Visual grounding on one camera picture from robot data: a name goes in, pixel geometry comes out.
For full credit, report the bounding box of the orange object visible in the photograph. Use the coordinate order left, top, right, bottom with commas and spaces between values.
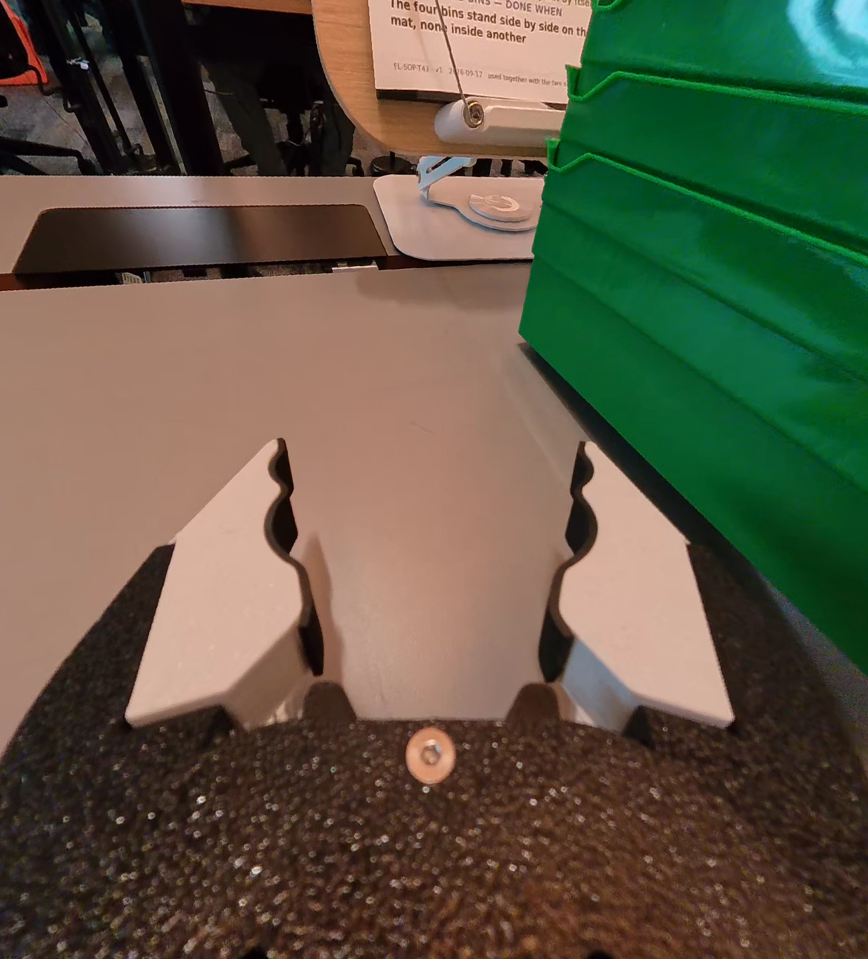
0, 0, 51, 89

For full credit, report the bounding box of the instruction sheet on wooden board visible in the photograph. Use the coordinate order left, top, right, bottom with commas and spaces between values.
310, 0, 592, 160

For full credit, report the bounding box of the printed instruction sheet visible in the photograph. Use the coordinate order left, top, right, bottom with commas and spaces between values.
368, 0, 592, 106

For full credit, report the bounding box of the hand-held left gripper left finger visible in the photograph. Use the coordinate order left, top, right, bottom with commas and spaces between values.
124, 438, 326, 731

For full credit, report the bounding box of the grey desk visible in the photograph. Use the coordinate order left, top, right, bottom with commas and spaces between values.
0, 174, 868, 855

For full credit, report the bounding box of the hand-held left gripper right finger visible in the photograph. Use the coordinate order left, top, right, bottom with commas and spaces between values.
539, 441, 736, 731

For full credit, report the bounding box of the white clipboard stand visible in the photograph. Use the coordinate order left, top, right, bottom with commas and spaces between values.
373, 97, 566, 262

